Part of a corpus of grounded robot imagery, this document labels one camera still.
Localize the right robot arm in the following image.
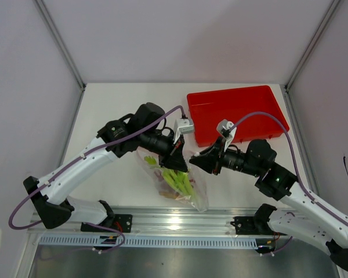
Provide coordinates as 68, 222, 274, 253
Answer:
190, 137, 348, 272

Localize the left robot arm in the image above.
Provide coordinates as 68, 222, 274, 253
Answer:
23, 103, 194, 232

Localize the red plastic tray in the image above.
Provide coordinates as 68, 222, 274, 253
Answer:
187, 85, 289, 147

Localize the clear pink-dotted zip bag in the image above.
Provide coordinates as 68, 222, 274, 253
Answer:
136, 148, 209, 213

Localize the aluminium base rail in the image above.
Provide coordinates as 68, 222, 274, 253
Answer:
27, 207, 342, 239

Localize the left aluminium frame post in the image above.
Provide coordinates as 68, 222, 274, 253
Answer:
32, 0, 86, 91

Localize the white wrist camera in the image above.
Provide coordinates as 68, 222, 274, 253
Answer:
173, 118, 195, 144
216, 119, 237, 151

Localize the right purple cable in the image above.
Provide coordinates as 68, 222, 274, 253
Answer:
226, 111, 348, 257

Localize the right aluminium frame post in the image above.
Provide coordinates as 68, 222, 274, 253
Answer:
284, 0, 345, 93

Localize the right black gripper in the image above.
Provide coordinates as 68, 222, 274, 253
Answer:
190, 136, 262, 177

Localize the yellow pasta pile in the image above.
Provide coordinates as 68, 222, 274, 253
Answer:
159, 191, 188, 200

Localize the aluminium frame post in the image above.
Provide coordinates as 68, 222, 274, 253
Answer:
284, 0, 345, 93
32, 0, 86, 91

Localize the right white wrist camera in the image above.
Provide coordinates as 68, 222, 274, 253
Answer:
216, 119, 237, 151

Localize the white slotted cable duct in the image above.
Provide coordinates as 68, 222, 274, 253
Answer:
39, 234, 274, 250

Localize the green white celery stalk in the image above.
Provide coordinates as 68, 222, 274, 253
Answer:
143, 155, 201, 209

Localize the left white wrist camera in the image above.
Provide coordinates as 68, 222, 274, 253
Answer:
173, 118, 195, 144

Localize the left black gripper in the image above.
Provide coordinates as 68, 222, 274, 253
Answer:
140, 129, 188, 173

